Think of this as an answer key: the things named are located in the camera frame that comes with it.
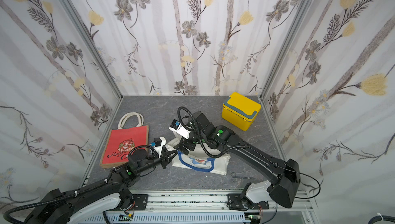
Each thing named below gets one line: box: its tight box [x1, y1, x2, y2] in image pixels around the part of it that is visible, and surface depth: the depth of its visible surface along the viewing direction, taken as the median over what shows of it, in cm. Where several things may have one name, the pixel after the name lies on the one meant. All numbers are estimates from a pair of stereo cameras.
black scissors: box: [230, 172, 257, 182], surface depth 85 cm
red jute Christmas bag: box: [99, 112, 150, 169], surface depth 95 cm
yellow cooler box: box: [221, 91, 262, 132], surface depth 97 cm
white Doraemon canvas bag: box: [166, 137, 231, 176], surface depth 75 cm
